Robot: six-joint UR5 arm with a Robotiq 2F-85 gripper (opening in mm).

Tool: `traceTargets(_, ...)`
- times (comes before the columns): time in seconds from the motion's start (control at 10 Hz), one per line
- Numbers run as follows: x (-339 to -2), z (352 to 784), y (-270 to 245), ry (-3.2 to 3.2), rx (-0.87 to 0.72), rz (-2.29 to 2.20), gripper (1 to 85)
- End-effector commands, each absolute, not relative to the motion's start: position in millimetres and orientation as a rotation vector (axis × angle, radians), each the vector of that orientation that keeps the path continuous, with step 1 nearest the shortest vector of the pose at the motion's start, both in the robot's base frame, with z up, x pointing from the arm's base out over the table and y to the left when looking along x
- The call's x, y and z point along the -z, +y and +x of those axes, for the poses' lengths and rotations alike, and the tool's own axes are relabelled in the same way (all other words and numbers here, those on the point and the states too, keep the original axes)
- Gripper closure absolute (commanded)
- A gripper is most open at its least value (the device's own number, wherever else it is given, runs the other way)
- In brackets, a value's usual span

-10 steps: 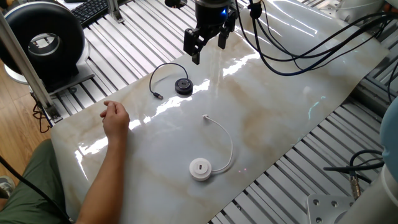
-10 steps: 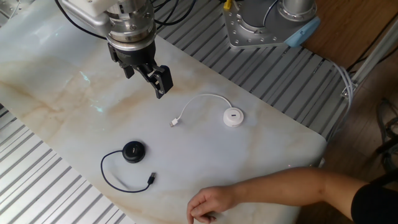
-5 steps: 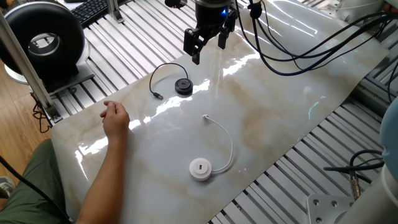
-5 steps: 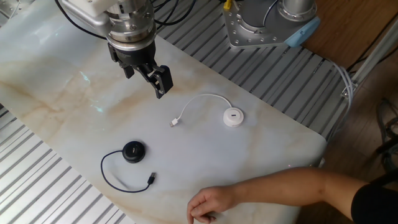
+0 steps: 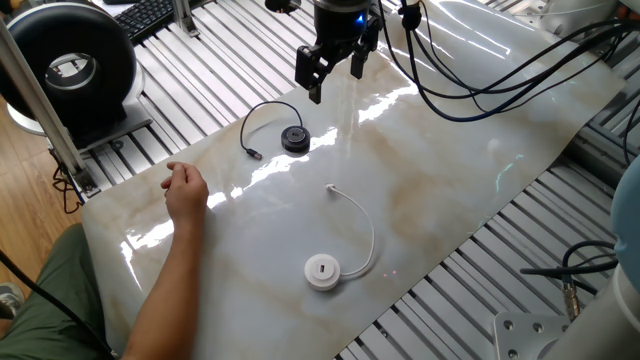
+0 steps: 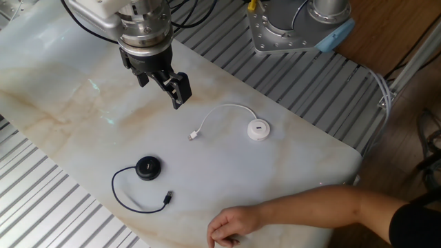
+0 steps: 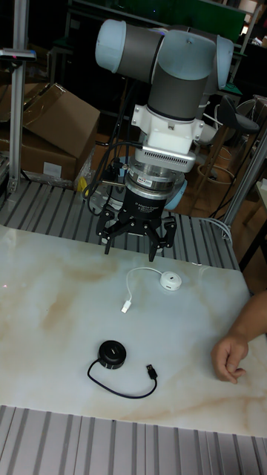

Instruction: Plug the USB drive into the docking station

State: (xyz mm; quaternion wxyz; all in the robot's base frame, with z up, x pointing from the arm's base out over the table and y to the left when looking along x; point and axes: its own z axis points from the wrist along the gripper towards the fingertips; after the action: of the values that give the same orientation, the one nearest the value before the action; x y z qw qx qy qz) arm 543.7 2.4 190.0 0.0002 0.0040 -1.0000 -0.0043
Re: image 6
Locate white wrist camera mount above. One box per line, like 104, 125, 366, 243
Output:
68, 0, 139, 32

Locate black gripper cable bundle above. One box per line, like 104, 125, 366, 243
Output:
60, 0, 218, 45

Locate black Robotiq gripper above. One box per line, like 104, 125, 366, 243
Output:
119, 44, 193, 110

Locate black round USB hub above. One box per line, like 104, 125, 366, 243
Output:
110, 155, 174, 215

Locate aluminium frame post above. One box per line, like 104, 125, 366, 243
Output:
376, 19, 441, 110

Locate white round USB hub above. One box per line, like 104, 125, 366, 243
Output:
187, 103, 271, 142

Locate person's bare forearm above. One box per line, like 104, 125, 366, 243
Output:
256, 184, 408, 239

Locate black shirt sleeve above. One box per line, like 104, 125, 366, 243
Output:
388, 202, 441, 248

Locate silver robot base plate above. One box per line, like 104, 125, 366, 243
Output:
247, 2, 345, 55

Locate person's bare hand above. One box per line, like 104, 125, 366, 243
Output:
206, 205, 267, 248

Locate white cable bundle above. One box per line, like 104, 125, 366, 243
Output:
363, 66, 394, 154

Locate grey coiled floor cables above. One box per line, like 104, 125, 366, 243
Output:
415, 108, 441, 194

